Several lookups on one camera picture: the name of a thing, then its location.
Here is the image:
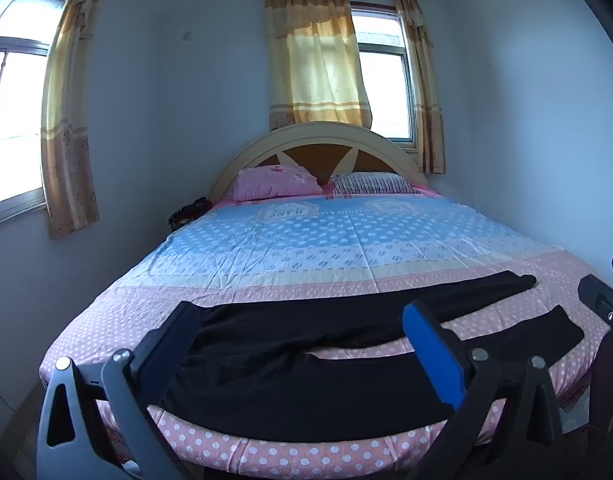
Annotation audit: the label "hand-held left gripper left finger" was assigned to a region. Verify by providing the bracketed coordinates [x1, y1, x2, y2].
[35, 301, 207, 480]

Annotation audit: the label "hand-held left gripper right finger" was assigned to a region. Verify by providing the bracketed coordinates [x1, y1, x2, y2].
[403, 301, 567, 480]

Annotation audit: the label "black pants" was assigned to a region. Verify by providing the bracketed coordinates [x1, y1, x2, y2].
[159, 270, 586, 443]

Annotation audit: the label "dark bag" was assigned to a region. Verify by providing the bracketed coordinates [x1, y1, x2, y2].
[169, 197, 210, 233]

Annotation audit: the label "bed with dotted sheet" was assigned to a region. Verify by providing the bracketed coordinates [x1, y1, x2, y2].
[39, 192, 612, 468]

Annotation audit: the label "striped pillow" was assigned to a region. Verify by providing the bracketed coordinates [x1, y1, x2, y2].
[331, 172, 421, 196]

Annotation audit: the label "pink pillow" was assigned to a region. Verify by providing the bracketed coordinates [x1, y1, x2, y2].
[232, 164, 323, 202]

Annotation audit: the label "long yellow curtain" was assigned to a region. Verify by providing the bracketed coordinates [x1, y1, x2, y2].
[40, 0, 110, 240]

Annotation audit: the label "arched cream wooden headboard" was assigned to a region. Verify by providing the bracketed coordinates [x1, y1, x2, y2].
[208, 122, 428, 203]

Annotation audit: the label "narrow yellow curtain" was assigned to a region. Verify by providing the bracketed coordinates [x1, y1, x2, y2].
[394, 0, 446, 175]

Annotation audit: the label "small window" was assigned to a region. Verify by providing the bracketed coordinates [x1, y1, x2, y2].
[351, 2, 418, 150]

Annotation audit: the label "large sliding window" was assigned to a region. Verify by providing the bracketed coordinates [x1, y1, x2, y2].
[0, 0, 70, 216]

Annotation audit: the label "wide yellow curtain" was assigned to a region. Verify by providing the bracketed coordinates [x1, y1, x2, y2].
[264, 0, 376, 133]

